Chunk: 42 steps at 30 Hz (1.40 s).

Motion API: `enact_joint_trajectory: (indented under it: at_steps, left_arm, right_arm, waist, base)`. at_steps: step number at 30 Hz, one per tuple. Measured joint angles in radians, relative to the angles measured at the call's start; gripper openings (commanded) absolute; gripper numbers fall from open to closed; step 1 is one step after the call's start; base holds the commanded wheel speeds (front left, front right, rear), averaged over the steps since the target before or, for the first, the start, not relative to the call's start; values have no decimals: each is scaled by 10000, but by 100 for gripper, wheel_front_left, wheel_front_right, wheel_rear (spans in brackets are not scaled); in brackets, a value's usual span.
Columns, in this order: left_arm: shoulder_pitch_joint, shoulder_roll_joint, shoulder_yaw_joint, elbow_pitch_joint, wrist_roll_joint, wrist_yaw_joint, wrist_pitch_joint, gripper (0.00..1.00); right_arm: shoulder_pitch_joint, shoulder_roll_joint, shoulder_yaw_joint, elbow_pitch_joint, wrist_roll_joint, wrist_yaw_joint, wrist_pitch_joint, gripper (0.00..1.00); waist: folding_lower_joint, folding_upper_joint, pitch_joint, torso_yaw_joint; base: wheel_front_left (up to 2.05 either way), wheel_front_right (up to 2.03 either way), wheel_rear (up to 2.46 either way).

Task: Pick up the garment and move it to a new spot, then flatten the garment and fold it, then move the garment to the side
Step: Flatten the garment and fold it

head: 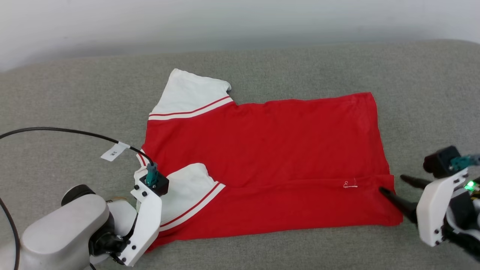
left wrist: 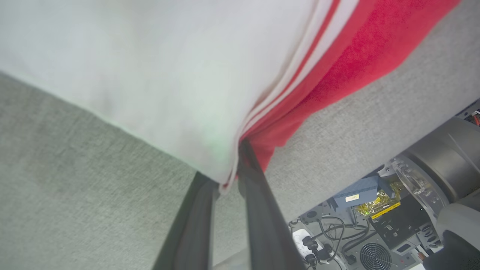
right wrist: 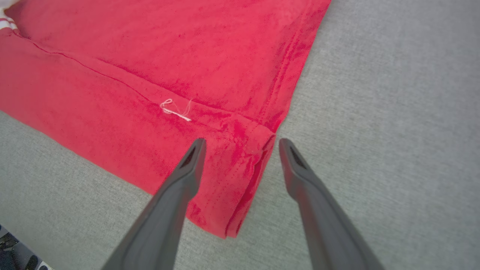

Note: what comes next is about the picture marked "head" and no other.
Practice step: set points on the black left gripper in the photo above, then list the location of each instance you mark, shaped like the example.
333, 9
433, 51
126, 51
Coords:
78, 192

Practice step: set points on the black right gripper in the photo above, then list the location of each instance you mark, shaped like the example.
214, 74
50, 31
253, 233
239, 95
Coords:
463, 213

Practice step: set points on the red and white shirt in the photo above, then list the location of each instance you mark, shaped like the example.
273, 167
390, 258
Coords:
281, 150

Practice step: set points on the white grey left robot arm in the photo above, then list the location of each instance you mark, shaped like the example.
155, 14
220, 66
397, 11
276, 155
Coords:
63, 232

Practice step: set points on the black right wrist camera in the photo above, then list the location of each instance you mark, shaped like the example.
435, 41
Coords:
440, 161

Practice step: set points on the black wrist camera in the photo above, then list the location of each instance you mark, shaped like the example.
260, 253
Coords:
440, 161
161, 185

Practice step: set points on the white left camera bracket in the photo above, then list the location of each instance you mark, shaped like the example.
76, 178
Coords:
148, 221

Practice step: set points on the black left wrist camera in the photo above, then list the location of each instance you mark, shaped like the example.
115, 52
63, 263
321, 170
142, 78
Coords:
161, 185

